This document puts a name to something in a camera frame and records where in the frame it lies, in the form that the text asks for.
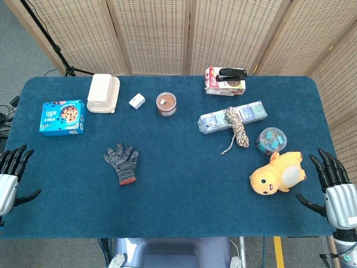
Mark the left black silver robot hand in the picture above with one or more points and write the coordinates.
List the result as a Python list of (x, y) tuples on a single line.
[(8, 190)]

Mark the metal table leg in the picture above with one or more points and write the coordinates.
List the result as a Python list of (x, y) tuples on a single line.
[(242, 251)]

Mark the blue cookie box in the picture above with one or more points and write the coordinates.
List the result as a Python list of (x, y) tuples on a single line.
[(62, 117)]

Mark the clear tub of binder clips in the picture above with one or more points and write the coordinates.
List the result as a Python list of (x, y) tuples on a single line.
[(272, 141)]

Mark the woven folding screen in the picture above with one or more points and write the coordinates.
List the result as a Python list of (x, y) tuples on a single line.
[(150, 33)]

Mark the blue table mat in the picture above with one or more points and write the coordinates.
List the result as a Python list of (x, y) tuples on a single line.
[(181, 195)]

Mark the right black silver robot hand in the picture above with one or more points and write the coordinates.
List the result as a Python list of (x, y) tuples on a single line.
[(341, 206)]

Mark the black stapler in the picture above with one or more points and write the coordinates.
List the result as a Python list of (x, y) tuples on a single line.
[(232, 74)]

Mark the red white printed snack box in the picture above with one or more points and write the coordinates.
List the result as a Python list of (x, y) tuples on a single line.
[(214, 85)]

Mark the wrapped multipack of small boxes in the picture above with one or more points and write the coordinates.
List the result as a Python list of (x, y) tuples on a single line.
[(214, 123)]

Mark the cream lidded food container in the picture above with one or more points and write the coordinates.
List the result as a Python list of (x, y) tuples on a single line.
[(101, 93)]

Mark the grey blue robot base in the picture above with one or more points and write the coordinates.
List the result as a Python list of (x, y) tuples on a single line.
[(167, 251)]

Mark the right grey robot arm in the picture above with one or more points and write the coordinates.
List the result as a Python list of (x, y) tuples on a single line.
[(344, 248)]

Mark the clear jar brown contents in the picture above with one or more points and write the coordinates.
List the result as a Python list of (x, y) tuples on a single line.
[(166, 104)]

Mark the white robot foot plate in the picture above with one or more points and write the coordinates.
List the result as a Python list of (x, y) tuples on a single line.
[(117, 261), (235, 262)]

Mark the yellow duck plush toy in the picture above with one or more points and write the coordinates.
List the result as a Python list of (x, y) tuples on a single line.
[(274, 176)]

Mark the black tripod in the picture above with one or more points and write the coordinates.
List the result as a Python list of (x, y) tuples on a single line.
[(57, 48)]

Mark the small white box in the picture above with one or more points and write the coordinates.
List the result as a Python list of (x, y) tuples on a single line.
[(137, 101)]

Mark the grey knit work glove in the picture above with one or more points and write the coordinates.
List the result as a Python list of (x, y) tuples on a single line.
[(122, 164)]

